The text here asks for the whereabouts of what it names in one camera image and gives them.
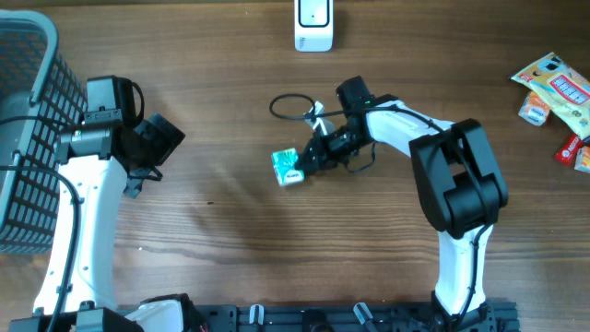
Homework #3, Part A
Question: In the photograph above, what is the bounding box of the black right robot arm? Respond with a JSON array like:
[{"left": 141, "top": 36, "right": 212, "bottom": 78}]
[{"left": 295, "top": 76, "right": 508, "bottom": 331}]

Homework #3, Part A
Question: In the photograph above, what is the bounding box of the small teal box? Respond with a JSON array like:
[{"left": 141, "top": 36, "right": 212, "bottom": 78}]
[{"left": 271, "top": 148, "right": 304, "bottom": 186}]

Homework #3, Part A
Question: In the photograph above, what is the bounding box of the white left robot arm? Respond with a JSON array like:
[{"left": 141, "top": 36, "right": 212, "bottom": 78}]
[{"left": 8, "top": 76, "right": 208, "bottom": 331}]

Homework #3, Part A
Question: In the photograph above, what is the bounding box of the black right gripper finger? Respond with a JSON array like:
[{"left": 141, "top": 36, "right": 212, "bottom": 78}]
[
  {"left": 294, "top": 154, "right": 330, "bottom": 176},
  {"left": 299, "top": 136, "right": 325, "bottom": 161}
]

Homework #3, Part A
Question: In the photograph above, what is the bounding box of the white barcode scanner box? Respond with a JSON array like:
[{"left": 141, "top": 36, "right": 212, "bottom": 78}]
[{"left": 293, "top": 0, "right": 334, "bottom": 53}]

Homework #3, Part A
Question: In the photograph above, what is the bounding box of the small orange box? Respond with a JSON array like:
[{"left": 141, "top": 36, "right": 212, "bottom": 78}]
[
  {"left": 518, "top": 91, "right": 550, "bottom": 126},
  {"left": 574, "top": 146, "right": 590, "bottom": 173}
]

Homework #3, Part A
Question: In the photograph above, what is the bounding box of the red chocolate wafer bar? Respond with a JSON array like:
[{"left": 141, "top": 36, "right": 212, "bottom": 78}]
[{"left": 554, "top": 134, "right": 584, "bottom": 166}]

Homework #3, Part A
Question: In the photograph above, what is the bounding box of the blue yellow snack bag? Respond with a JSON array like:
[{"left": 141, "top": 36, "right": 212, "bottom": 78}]
[{"left": 510, "top": 52, "right": 589, "bottom": 143}]

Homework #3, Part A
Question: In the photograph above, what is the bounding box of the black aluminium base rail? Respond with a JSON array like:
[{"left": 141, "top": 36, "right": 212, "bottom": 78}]
[{"left": 117, "top": 299, "right": 521, "bottom": 332}]

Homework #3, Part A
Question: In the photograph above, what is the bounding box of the grey plastic shopping basket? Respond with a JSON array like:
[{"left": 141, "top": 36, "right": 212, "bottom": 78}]
[{"left": 1, "top": 10, "right": 88, "bottom": 255}]

